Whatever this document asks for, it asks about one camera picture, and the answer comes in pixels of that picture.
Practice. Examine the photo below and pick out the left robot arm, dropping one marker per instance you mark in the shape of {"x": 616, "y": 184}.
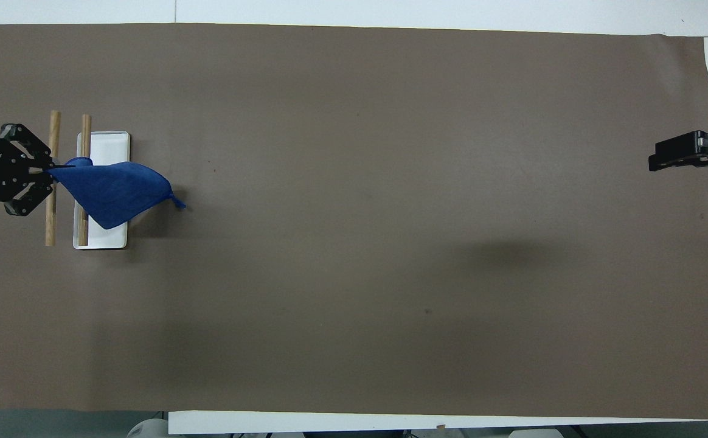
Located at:
{"x": 147, "y": 427}

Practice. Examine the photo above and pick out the wooden rod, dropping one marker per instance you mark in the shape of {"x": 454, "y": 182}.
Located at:
{"x": 86, "y": 135}
{"x": 54, "y": 131}

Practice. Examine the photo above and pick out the blue towel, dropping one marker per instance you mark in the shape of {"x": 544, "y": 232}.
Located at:
{"x": 114, "y": 191}

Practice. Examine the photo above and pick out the white rectangular tray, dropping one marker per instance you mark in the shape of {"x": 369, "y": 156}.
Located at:
{"x": 114, "y": 146}

